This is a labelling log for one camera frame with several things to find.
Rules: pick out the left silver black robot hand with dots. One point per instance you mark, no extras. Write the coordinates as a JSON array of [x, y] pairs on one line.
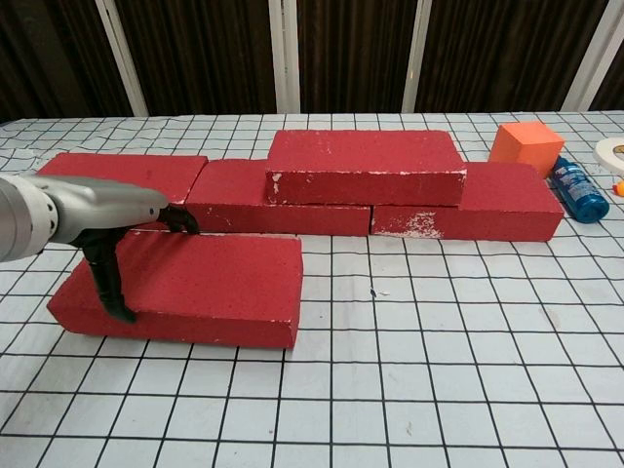
[[102, 209]]

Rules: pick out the red brick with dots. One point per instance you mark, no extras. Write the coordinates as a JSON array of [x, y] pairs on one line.
[[365, 156], [209, 283], [136, 168], [507, 195], [229, 195]]

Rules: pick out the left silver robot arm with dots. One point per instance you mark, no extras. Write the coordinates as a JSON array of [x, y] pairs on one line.
[[19, 219]]

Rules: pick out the dark brown curtain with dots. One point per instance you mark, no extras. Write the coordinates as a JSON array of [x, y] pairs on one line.
[[205, 49]]

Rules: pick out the white black grid tablecloth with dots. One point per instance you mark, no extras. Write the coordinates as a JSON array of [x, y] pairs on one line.
[[341, 414]]

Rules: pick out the orange foam cube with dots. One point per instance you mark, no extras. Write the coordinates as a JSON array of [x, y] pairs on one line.
[[521, 146]]

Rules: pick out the blue plastic bottle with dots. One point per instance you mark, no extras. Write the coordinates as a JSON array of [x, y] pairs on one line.
[[580, 195]]

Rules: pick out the white tape roll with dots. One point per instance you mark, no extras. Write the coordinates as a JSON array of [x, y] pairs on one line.
[[606, 150]]

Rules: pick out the small orange object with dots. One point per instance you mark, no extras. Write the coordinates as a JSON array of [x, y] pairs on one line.
[[620, 188]]

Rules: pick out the white table leg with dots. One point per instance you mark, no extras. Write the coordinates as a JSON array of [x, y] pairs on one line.
[[284, 58]]

